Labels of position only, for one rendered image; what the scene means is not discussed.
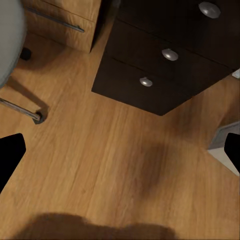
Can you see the swivel chair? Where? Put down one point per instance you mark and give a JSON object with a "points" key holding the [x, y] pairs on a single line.
{"points": [[13, 31]]}

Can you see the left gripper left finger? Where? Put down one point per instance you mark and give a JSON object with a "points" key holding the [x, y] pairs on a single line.
{"points": [[12, 149]]}

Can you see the desktop computer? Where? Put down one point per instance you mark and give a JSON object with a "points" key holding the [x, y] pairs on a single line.
{"points": [[217, 144]]}

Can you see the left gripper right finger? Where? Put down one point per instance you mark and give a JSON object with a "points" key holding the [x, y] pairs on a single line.
{"points": [[232, 149]]}

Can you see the cabinet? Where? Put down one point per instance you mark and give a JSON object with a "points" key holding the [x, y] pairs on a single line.
{"points": [[74, 23], [161, 53]]}

